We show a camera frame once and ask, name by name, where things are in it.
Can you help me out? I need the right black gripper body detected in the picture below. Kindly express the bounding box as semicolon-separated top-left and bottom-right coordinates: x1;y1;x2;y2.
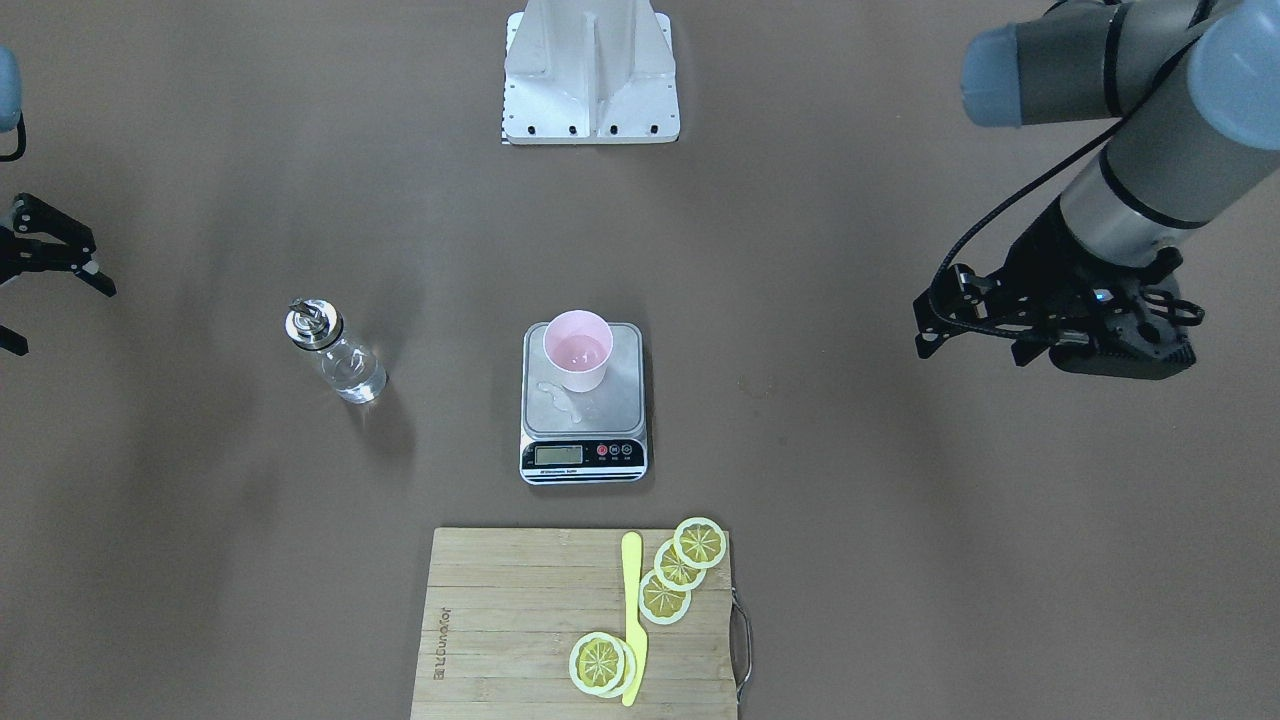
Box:
0;225;26;286

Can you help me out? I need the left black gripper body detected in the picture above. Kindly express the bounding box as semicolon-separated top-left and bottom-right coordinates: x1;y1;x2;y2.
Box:
987;201;1181;343

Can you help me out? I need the glass sauce bottle steel cap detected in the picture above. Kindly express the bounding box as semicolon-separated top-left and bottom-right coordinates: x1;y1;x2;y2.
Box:
283;299;388;404

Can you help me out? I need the pink plastic cup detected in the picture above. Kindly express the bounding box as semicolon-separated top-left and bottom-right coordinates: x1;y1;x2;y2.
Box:
543;309;614;393

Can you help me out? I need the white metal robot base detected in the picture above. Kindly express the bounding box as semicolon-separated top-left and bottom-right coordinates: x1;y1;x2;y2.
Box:
500;1;682;146

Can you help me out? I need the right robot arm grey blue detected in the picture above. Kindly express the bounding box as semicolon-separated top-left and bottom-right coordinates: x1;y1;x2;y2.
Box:
1;47;116;297

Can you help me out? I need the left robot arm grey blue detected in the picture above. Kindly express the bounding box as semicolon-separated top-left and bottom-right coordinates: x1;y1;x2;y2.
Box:
913;1;1279;380

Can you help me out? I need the digital kitchen scale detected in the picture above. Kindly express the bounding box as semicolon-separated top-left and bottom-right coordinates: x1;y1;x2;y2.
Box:
518;322;650;486

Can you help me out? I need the lemon slice far end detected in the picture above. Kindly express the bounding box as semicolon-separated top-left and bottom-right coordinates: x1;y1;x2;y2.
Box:
672;516;730;570

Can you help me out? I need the lemon slice in row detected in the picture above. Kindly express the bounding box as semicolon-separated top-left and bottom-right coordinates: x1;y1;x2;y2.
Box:
637;571;692;626
653;539;707;593

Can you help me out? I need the yellow plastic knife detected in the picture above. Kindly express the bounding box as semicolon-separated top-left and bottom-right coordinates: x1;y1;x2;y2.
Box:
620;530;649;707

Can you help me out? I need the lemon slice under pair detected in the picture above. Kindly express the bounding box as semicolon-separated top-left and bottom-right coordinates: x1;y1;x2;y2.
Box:
600;641;637;700

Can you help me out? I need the lemon slice top of pair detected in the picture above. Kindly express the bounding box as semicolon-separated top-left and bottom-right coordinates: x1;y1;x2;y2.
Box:
568;632;622;698

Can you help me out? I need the bamboo cutting board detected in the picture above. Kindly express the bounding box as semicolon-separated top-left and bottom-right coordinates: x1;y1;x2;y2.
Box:
410;527;753;719

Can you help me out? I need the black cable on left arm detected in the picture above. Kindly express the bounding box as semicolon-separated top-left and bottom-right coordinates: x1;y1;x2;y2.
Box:
931;20;1216;301

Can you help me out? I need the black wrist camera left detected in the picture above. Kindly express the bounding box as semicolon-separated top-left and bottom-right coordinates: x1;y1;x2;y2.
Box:
1050;278;1204;380

